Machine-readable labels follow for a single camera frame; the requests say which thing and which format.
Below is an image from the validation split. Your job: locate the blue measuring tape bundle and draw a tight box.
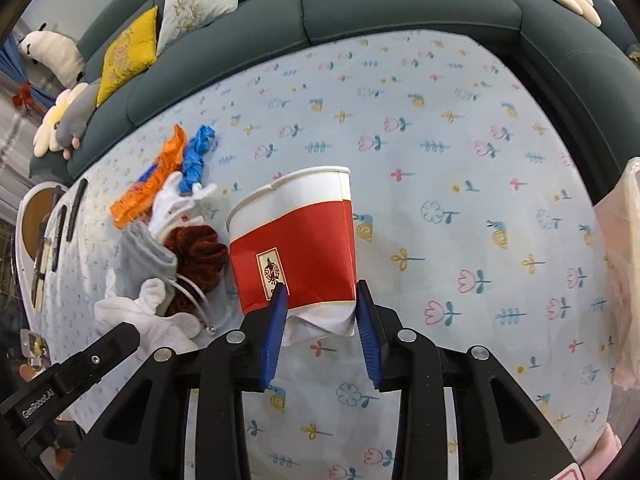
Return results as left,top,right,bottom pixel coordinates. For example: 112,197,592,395
179,125,217,194

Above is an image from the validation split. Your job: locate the white trash bin with bag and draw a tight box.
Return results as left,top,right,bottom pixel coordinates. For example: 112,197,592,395
594,157,640,390

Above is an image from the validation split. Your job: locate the grey drawstring pouch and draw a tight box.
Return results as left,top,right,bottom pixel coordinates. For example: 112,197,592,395
116,221,177,315

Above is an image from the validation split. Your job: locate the pale blue floral cushion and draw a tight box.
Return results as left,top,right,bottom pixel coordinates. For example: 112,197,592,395
155,0,245,58

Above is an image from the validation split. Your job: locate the teal sectional sofa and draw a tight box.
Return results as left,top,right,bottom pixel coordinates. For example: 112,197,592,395
29,0,639,198

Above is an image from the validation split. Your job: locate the blue curtain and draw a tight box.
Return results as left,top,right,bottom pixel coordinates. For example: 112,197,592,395
1,35,54,114

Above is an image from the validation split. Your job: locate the round wooden side table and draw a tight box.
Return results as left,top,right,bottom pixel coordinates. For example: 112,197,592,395
13,181,67,326

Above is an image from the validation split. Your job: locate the small yellow embroidered cushion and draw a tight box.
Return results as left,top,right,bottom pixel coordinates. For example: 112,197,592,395
96,6,158,107

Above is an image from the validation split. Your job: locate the grey mouse plush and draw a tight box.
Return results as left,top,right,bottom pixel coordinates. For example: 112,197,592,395
54,78,101,160

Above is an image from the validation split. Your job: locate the red white paper cup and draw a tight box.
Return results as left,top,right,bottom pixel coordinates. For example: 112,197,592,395
226,166,357,346

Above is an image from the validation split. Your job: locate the orange plastic snack bag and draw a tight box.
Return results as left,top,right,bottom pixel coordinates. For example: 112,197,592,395
110,125,186,230

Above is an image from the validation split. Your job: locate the floral light blue tablecloth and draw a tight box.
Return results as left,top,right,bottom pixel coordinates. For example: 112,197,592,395
36,30,615,460

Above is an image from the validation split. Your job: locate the white long plush toy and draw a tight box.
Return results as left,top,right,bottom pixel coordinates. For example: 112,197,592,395
17,23,86,89

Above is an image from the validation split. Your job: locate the black remote control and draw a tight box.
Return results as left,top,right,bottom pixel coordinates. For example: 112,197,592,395
66,178,88,243
51,205,67,272

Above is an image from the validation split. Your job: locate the small daisy cushion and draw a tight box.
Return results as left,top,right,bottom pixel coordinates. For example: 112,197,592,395
32,82,89,158

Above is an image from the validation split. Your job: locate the dark red velvet pouch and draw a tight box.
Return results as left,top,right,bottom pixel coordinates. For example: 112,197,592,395
164,224,228,316

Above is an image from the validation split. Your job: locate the white cotton glove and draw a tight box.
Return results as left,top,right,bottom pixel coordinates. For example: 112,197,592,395
93,269,201,358

